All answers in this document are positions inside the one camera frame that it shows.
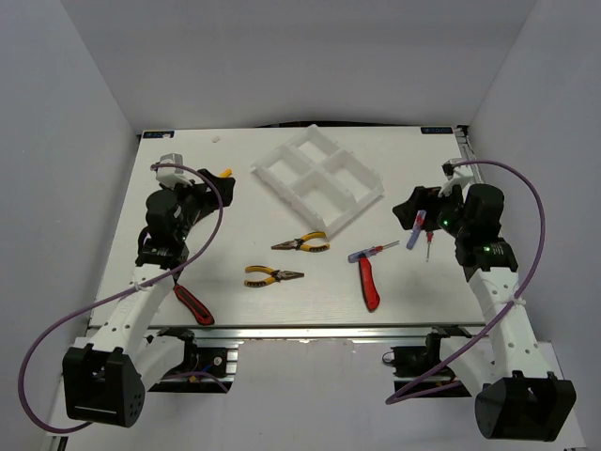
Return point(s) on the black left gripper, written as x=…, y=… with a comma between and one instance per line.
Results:
x=209, y=199

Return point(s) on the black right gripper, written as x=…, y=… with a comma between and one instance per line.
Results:
x=425, y=198

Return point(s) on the yellow screwdriver long shaft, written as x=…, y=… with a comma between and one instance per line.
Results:
x=226, y=173

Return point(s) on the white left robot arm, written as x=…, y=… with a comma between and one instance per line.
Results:
x=106, y=378

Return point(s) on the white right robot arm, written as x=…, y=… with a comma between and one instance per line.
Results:
x=516, y=394

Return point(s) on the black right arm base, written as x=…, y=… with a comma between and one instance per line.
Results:
x=409, y=362

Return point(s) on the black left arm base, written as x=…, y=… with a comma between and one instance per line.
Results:
x=200, y=355

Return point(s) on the blue screwdriver horizontal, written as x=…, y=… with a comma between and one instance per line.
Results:
x=369, y=252

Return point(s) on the white compartment organizer tray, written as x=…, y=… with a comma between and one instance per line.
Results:
x=320, y=179

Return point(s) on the blue label right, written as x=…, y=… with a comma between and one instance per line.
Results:
x=436, y=130

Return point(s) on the blue label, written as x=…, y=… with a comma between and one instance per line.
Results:
x=158, y=134
x=436, y=130

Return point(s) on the blue label left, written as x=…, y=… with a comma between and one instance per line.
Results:
x=158, y=134

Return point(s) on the yellow pliers upper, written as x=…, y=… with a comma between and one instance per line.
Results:
x=301, y=244

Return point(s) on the yellow pliers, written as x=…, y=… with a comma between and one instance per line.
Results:
x=273, y=276
x=301, y=244

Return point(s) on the yellow pliers lower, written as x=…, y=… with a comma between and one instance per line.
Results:
x=273, y=276

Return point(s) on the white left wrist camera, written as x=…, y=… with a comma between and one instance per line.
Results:
x=170, y=173

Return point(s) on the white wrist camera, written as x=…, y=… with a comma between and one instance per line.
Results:
x=458, y=173
x=170, y=173

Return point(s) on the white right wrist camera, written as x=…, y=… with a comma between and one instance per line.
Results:
x=458, y=173

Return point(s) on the aluminium rail front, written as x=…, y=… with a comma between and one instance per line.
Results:
x=235, y=336

